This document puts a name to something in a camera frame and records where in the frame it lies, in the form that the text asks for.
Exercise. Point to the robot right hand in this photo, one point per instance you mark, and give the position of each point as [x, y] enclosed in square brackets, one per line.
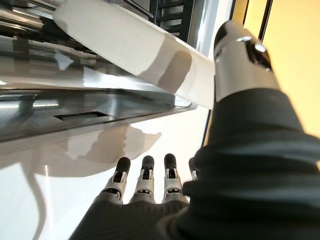
[237, 175]

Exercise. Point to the white ceramic plate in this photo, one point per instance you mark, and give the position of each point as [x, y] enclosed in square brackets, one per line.
[120, 42]

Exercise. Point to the black sink drying rack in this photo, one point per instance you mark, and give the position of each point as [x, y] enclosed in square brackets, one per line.
[172, 15]

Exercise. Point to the stainless steel sink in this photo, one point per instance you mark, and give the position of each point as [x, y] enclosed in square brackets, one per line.
[75, 102]

